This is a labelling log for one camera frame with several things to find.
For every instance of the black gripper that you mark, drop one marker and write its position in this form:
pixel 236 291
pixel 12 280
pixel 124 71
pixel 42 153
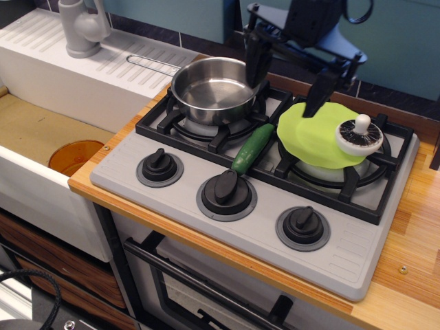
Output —
pixel 308 35

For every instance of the green toy pickle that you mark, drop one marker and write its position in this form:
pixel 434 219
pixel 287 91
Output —
pixel 252 148

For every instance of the white toy mushroom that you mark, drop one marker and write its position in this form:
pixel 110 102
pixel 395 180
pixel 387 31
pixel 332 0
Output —
pixel 359 137

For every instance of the light green plate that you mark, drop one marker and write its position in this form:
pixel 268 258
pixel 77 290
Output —
pixel 313 140

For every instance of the stainless steel pot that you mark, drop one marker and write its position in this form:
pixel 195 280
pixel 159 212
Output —
pixel 211 91

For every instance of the black middle stove knob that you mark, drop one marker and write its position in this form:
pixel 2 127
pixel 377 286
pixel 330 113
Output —
pixel 226 197

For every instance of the black stove knob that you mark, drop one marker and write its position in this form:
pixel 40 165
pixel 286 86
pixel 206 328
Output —
pixel 226 197
pixel 159 169
pixel 303 229

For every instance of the black right stove knob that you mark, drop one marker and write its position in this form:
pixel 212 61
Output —
pixel 303 229

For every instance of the grey toy stove top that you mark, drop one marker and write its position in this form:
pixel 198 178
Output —
pixel 344 266

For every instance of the black left stove knob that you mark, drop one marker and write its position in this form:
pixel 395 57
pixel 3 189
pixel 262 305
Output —
pixel 159 169

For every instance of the black left burner grate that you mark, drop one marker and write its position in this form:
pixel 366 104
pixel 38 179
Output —
pixel 165 124

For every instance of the black burner grate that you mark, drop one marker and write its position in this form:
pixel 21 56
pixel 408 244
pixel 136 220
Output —
pixel 362 191
pixel 165 124

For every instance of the black right burner grate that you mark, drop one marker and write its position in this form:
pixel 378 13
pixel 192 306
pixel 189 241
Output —
pixel 362 191

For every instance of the grey toy faucet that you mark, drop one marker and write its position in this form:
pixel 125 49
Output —
pixel 83 31

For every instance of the white toy sink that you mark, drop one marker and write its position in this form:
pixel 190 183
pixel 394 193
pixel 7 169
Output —
pixel 49 99

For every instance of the orange plastic cup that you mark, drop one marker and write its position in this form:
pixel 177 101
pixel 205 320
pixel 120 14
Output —
pixel 70 157

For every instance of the wooden drawer front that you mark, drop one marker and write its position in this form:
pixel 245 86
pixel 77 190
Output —
pixel 87 285

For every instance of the oven door with black handle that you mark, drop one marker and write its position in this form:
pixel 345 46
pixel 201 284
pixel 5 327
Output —
pixel 193 291

